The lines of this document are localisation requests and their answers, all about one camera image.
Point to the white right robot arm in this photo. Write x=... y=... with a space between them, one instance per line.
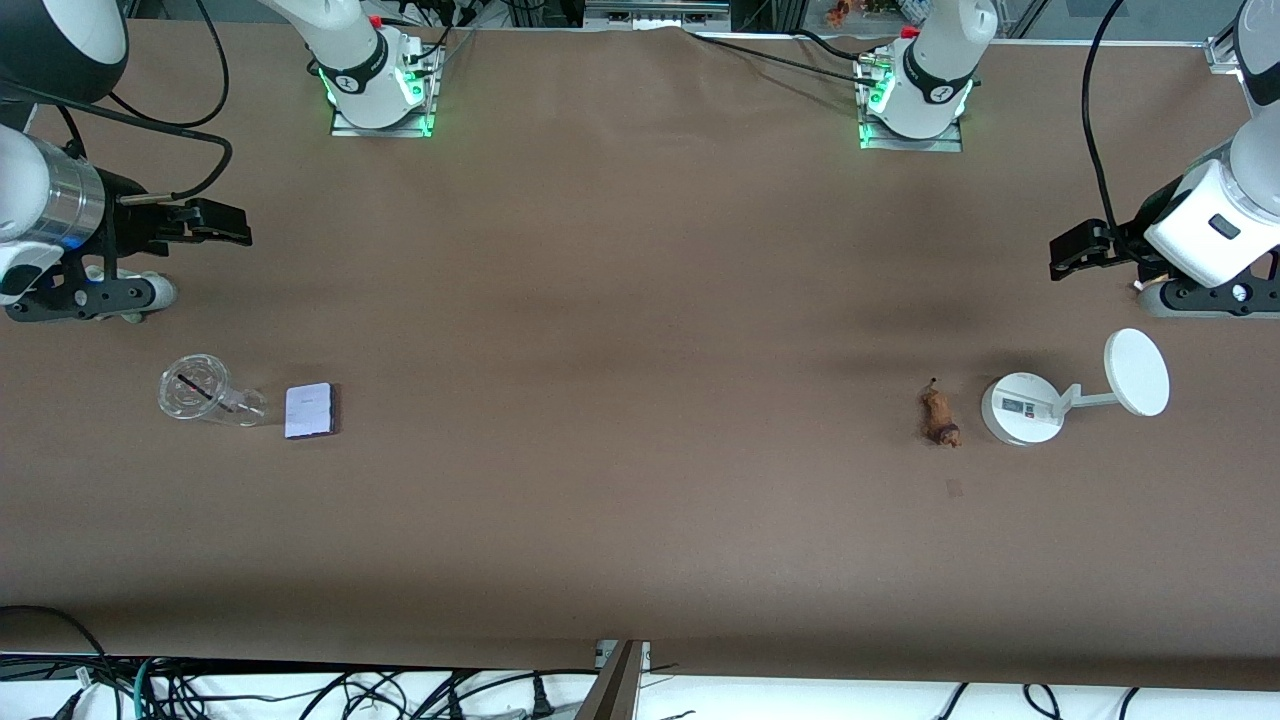
x=350 y=70

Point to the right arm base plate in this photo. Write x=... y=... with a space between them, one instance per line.
x=385 y=130

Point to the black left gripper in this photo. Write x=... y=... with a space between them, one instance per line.
x=1132 y=239

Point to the lilac phone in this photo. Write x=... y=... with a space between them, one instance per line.
x=308 y=410

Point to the silver background rail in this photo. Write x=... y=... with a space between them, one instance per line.
x=655 y=12

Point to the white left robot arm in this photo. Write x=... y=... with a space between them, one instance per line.
x=935 y=70

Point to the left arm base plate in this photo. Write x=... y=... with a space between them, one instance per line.
x=910 y=143

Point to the black straw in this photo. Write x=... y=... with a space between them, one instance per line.
x=195 y=387

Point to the orange background object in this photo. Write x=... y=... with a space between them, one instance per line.
x=840 y=12

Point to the brown table leg beam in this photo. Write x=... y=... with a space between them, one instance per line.
x=612 y=690

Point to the white round desk lamp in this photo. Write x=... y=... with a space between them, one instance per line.
x=1137 y=372

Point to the aluminium frame profile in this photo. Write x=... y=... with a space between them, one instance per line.
x=1222 y=50

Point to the white table bracket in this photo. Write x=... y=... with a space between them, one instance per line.
x=603 y=650

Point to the clear plastic cup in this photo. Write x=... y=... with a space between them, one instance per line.
x=190 y=385

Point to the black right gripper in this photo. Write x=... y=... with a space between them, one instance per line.
x=128 y=212

